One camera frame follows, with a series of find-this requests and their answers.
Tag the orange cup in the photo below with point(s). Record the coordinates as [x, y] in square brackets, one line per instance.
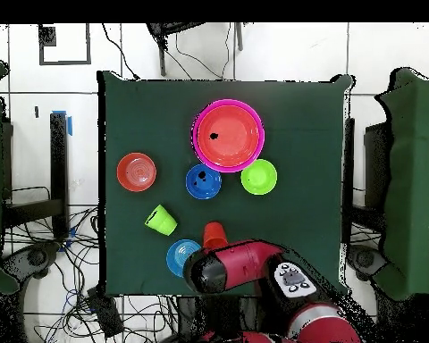
[214, 234]

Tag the green cup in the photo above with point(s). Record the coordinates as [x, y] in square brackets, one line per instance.
[162, 223]

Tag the small light blue bowl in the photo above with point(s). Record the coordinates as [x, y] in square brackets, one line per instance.
[177, 257]

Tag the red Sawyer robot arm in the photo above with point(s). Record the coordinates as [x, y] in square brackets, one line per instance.
[243, 264]

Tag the small dark blue bowl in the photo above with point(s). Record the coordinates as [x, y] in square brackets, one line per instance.
[203, 190]

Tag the small green bowl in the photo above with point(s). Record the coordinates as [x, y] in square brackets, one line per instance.
[259, 177]

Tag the large orange bowl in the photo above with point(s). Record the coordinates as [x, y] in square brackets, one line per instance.
[232, 143]

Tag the small orange bowl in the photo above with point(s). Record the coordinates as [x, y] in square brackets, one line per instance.
[136, 172]

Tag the dark green tablecloth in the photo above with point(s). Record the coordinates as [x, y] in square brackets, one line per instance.
[300, 200]

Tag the large pink bowl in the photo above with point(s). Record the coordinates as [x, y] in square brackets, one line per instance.
[228, 102]

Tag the blue tape strip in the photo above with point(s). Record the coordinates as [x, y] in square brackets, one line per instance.
[69, 127]

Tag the black metal stand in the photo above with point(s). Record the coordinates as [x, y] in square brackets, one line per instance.
[377, 160]
[59, 160]

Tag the black power brick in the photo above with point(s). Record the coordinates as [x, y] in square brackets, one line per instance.
[105, 314]

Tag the black camera tripod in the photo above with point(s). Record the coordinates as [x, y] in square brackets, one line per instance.
[162, 53]

